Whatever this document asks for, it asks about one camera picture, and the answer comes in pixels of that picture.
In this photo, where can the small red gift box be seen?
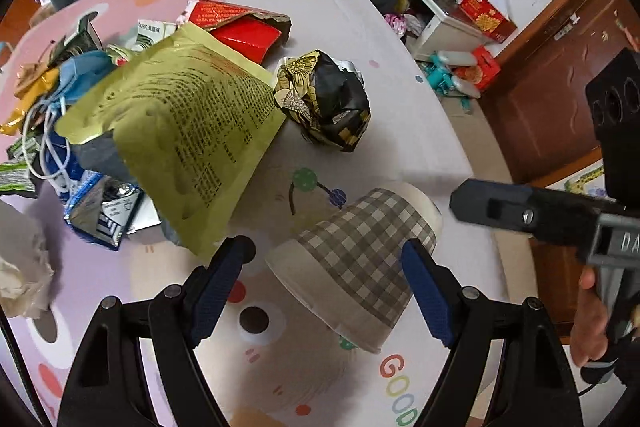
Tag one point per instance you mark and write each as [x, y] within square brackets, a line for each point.
[485, 69]

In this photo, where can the yellow-green snack bag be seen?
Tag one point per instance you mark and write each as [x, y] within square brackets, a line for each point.
[190, 117]

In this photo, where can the pink printed bag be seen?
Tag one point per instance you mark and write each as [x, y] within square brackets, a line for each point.
[405, 26]

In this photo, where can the person's right hand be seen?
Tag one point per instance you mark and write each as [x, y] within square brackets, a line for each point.
[587, 322]

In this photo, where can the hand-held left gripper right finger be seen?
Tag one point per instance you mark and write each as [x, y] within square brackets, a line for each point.
[425, 292]

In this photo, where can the blue face mask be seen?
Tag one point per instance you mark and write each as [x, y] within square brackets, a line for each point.
[82, 67]

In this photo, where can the wooden door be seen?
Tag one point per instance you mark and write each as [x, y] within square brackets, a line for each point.
[545, 97]

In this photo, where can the green patterned wrapper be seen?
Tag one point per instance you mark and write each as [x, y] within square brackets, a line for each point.
[119, 54]

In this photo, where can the white cabinet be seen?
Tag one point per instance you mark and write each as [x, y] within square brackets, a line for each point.
[445, 32]

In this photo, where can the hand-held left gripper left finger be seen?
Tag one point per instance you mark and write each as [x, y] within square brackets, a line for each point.
[220, 287]

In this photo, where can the blue silver wrapper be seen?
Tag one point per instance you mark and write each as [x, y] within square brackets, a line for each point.
[105, 212]

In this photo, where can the large red gift box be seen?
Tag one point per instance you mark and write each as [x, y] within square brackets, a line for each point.
[487, 17]

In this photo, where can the red gold torn packet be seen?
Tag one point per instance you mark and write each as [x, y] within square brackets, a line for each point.
[220, 12]

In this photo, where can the white paper sheet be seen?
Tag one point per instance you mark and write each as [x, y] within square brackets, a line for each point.
[499, 2]

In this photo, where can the green white wrapper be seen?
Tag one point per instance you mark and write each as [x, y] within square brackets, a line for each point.
[15, 177]

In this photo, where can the white tissue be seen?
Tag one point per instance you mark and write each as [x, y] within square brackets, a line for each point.
[25, 267]

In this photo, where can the checked paper cup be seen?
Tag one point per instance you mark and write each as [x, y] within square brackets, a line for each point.
[360, 247]

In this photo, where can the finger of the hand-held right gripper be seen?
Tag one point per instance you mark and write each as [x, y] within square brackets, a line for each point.
[505, 207]

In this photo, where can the dark silver packet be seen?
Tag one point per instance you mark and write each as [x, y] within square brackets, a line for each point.
[80, 39]

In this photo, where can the cartoon printed tablecloth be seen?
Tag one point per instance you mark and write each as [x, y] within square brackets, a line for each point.
[410, 132]

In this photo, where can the yellow patterned card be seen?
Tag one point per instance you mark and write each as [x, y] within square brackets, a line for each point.
[585, 179]

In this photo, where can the teal grey toy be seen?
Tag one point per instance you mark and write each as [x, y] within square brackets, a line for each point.
[445, 77]

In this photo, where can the black gold wrapper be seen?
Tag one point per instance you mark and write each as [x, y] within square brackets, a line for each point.
[330, 97]

